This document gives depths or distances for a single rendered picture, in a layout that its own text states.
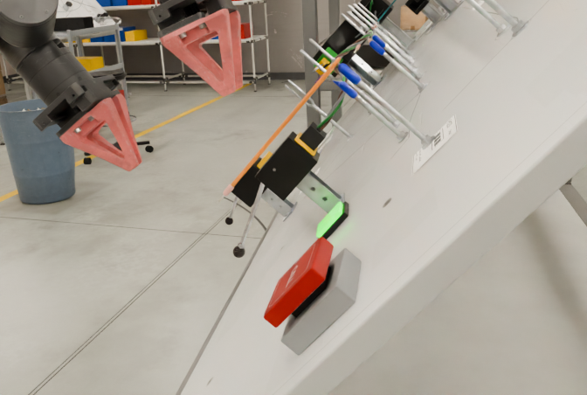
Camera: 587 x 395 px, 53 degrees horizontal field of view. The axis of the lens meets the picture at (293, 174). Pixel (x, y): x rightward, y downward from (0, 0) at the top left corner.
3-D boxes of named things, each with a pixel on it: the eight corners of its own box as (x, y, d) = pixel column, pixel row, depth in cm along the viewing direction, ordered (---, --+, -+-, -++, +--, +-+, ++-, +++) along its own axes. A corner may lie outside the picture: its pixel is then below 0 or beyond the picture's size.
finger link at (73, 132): (169, 140, 69) (115, 77, 68) (149, 153, 62) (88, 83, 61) (128, 176, 71) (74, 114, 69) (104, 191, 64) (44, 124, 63)
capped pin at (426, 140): (420, 150, 50) (323, 66, 49) (431, 137, 50) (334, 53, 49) (427, 148, 48) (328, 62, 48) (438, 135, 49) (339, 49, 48)
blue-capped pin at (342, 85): (397, 142, 61) (334, 87, 61) (408, 131, 61) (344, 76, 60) (398, 144, 60) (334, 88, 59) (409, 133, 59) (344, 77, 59)
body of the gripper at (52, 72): (124, 86, 69) (80, 36, 68) (86, 96, 59) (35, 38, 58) (86, 121, 70) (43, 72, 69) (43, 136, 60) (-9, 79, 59)
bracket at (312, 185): (331, 209, 66) (297, 180, 66) (345, 193, 66) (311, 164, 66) (329, 221, 62) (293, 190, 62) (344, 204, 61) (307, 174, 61)
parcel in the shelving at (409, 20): (398, 30, 722) (398, 6, 713) (403, 27, 759) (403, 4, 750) (426, 30, 712) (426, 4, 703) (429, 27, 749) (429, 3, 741)
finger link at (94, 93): (165, 142, 68) (110, 79, 66) (144, 156, 61) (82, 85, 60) (124, 178, 69) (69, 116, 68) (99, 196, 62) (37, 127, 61)
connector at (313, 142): (299, 164, 65) (285, 153, 65) (328, 131, 64) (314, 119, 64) (296, 170, 62) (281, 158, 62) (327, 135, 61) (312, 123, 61)
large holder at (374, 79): (411, 41, 133) (362, -1, 132) (377, 86, 123) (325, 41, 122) (395, 58, 139) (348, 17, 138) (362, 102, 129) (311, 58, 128)
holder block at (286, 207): (259, 243, 102) (216, 205, 102) (304, 194, 98) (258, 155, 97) (253, 254, 98) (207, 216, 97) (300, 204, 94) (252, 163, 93)
